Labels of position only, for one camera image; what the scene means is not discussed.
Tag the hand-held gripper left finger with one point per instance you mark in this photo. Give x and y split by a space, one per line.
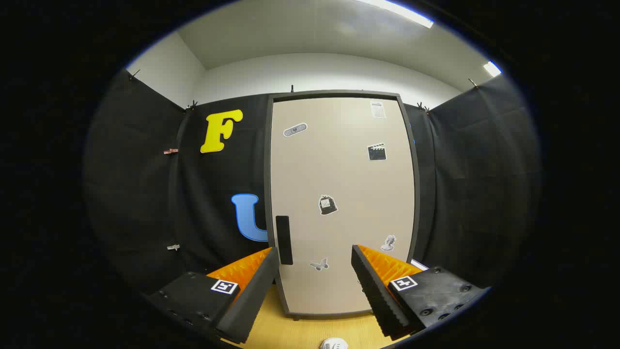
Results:
259 291

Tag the white canvas shoe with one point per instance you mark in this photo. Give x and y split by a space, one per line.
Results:
333 344

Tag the ceiling light panel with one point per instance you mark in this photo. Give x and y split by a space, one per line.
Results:
492 69

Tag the black backdrop cloth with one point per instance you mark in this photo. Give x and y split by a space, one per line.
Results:
135 194

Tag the grey shoe cabinet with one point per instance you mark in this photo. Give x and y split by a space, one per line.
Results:
415 194

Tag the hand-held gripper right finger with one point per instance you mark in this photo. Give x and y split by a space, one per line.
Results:
370 291

